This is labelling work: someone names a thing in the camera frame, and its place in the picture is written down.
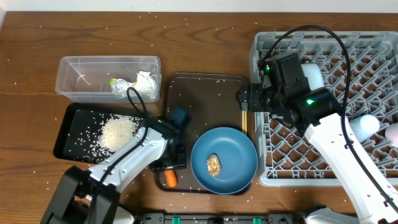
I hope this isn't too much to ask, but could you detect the brown serving tray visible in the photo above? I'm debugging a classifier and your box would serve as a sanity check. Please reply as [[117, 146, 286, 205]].
[[155, 73, 248, 194]]

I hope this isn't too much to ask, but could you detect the brown food scrap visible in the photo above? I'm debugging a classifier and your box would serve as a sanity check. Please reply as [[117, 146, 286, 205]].
[[206, 154, 221, 177]]

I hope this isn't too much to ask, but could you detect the orange carrot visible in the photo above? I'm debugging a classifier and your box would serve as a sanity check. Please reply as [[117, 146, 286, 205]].
[[164, 170, 178, 188]]

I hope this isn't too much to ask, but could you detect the pink cup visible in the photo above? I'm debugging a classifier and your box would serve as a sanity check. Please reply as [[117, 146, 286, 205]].
[[385, 123, 398, 147]]

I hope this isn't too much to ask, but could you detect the pile of rice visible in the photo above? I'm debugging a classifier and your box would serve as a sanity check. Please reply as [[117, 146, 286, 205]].
[[63, 110, 142, 164]]

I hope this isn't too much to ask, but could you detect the black waste tray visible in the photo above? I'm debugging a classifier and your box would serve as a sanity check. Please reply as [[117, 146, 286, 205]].
[[53, 103, 143, 164]]

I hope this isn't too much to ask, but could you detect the yellow snack wrapper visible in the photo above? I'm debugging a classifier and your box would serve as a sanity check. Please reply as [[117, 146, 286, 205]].
[[109, 78, 133, 93]]

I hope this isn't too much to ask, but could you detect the white tissue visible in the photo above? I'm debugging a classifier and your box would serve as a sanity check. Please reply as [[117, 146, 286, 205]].
[[132, 71, 157, 93]]

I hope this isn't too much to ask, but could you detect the grey dishwasher rack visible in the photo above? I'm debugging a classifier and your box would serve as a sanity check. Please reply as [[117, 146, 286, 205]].
[[249, 31, 397, 187]]

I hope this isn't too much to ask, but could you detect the clear plastic bin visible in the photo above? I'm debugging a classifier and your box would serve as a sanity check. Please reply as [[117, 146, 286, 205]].
[[55, 55, 162, 103]]

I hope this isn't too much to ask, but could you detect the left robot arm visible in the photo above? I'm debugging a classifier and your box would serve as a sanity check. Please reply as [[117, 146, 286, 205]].
[[41, 115, 187, 223]]

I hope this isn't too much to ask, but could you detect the dark blue plate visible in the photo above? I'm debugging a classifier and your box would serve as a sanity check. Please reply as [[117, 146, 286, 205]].
[[190, 127, 258, 195]]

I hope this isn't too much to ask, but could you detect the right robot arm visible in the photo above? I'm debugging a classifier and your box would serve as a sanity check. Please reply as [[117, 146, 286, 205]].
[[236, 54, 397, 223]]

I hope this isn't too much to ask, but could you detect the light blue rice bowl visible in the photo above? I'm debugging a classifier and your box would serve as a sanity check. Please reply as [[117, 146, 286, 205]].
[[301, 63, 324, 90]]

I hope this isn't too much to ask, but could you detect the light blue cup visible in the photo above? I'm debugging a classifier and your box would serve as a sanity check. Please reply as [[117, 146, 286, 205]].
[[350, 114, 380, 142]]

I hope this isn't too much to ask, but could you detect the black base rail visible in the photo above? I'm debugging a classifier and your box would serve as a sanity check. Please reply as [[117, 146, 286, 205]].
[[134, 213, 306, 224]]

